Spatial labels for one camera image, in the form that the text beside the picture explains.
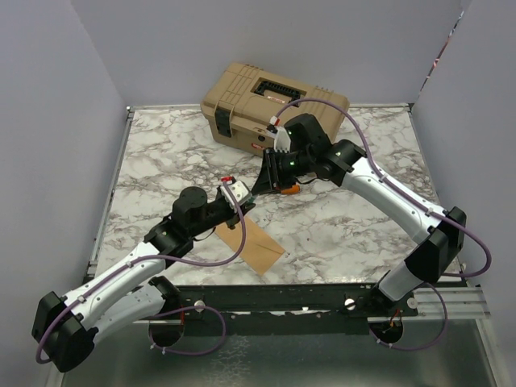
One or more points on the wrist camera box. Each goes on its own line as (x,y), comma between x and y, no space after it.
(282,141)
(235,192)

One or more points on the brown paper envelope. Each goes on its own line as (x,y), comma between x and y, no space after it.
(260,251)

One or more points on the orange handled screwdriver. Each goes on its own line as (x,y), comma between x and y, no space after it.
(294,189)

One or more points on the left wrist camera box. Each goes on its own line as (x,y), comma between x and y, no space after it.
(235,192)

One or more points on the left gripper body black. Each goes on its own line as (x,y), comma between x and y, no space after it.
(220,214)

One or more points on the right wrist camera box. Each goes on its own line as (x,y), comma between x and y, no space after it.
(282,141)

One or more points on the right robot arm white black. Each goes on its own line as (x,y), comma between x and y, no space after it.
(302,147)

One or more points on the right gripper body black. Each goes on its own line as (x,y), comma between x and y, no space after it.
(278,166)

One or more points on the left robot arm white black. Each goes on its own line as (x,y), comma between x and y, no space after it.
(68,328)

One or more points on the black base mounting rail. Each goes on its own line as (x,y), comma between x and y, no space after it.
(275,310)

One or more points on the tan plastic toolbox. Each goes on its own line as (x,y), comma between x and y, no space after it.
(241,103)

